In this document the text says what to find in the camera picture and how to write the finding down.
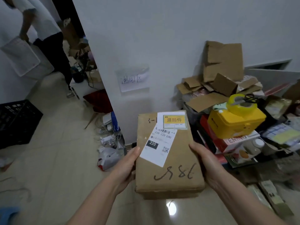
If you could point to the person's left hand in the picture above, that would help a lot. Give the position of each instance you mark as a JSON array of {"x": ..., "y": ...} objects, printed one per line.
[{"x": 121, "y": 169}]

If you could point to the person's right hand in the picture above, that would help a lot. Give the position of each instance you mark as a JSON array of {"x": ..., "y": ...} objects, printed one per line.
[{"x": 206, "y": 165}]

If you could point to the person's right thumb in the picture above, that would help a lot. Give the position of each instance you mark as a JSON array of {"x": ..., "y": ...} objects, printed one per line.
[{"x": 196, "y": 151}]

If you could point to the person's left thumb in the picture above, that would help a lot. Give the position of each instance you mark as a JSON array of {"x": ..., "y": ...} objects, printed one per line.
[{"x": 131, "y": 158}]

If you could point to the brown cardboard parcel with labels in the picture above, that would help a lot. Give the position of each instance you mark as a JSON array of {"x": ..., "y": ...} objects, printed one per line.
[{"x": 167, "y": 159}]

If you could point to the person's left forearm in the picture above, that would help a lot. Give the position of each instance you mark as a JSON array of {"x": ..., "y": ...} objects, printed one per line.
[{"x": 93, "y": 203}]

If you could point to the person's right forearm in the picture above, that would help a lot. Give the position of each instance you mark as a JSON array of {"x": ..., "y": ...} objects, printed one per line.
[{"x": 243, "y": 201}]

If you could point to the white plastic bag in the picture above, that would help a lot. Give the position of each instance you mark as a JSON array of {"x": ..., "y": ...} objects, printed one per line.
[{"x": 109, "y": 156}]

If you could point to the red and white product box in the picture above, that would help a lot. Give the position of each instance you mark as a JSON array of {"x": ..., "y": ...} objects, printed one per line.
[{"x": 232, "y": 144}]

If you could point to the blue and white box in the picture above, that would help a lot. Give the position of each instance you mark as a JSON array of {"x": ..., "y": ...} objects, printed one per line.
[{"x": 115, "y": 121}]

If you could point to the yellow plastic box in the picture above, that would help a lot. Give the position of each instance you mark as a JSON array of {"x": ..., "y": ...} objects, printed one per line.
[{"x": 234, "y": 121}]

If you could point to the small white bottle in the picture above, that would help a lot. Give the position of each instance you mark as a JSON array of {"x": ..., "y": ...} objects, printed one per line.
[{"x": 254, "y": 146}]

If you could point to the yellow tape roll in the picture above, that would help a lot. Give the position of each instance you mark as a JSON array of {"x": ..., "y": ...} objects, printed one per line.
[{"x": 241, "y": 105}]

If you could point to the red cloth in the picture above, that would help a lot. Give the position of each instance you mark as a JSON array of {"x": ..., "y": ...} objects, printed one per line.
[{"x": 98, "y": 100}]

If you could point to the torn brown cardboard box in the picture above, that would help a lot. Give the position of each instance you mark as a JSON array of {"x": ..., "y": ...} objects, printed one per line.
[{"x": 220, "y": 67}]

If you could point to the flat cardboard package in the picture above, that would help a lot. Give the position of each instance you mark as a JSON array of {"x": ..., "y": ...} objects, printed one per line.
[{"x": 274, "y": 196}]

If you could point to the black plastic crate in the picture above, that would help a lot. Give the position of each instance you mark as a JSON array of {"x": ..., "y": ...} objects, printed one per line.
[{"x": 16, "y": 124}]

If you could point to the blue cloth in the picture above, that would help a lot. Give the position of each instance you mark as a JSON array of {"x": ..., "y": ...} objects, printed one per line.
[{"x": 8, "y": 215}]

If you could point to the white plastic tray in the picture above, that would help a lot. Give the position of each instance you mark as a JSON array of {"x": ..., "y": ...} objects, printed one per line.
[{"x": 21, "y": 56}]

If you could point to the white paper note on wall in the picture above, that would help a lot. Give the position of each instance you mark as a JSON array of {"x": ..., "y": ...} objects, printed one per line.
[{"x": 134, "y": 79}]

